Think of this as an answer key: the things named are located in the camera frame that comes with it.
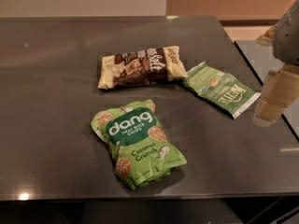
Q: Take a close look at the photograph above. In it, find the green Kettle chip bag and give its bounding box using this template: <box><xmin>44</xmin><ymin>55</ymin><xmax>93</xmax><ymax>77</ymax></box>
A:
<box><xmin>182</xmin><ymin>62</ymin><xmax>261</xmax><ymax>119</ymax></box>

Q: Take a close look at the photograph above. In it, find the green Dang rice chip bag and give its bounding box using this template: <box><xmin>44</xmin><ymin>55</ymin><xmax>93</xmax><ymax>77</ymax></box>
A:
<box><xmin>91</xmin><ymin>99</ymin><xmax>187</xmax><ymax>190</ymax></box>

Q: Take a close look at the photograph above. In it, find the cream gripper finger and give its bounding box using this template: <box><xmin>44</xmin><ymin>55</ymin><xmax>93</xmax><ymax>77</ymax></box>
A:
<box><xmin>253</xmin><ymin>63</ymin><xmax>299</xmax><ymax>127</ymax></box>

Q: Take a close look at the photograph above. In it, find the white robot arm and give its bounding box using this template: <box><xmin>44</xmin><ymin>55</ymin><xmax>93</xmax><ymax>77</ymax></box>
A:
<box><xmin>253</xmin><ymin>0</ymin><xmax>299</xmax><ymax>127</ymax></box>

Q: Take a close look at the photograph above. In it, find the brown sea salt chip bag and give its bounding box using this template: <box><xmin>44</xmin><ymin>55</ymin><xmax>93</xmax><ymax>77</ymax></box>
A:
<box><xmin>98</xmin><ymin>46</ymin><xmax>187</xmax><ymax>90</ymax></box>

